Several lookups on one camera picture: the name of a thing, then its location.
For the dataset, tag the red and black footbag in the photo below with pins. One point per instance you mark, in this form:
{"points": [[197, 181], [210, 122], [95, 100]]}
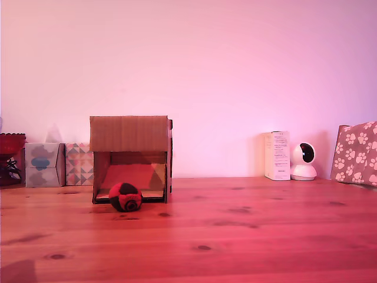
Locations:
{"points": [[125, 197]]}

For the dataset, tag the cardboard dice tower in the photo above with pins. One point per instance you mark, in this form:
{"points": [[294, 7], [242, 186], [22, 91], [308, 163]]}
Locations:
{"points": [[128, 132]]}

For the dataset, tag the white printed carton box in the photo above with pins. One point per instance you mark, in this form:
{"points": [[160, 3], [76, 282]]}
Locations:
{"points": [[278, 156]]}

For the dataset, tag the triangle print tissue box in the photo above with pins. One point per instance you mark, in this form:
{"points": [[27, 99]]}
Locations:
{"points": [[79, 165]]}

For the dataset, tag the white tissue sheet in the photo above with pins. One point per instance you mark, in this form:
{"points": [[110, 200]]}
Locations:
{"points": [[54, 134]]}

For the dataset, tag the cloud print tissue box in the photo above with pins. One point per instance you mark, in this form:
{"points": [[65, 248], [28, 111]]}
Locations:
{"points": [[41, 165]]}

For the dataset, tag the paw print fabric bag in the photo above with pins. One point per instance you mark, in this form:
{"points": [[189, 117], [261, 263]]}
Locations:
{"points": [[355, 153]]}

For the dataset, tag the black ribbon bow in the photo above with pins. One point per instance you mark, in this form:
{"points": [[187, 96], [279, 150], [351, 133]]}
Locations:
{"points": [[13, 169]]}

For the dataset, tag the red glass stemmed bowl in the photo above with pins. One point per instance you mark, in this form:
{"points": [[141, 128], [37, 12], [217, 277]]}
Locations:
{"points": [[10, 144]]}

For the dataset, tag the small white round camera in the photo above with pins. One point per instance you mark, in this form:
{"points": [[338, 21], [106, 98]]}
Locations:
{"points": [[304, 165]]}

